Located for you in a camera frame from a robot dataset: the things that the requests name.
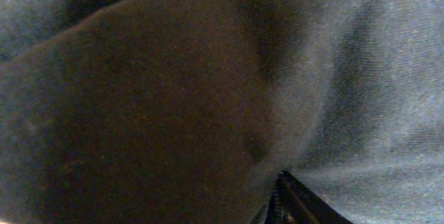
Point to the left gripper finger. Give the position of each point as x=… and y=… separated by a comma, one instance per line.
x=293, y=203

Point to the black t-shirt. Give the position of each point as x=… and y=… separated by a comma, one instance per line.
x=187, y=111

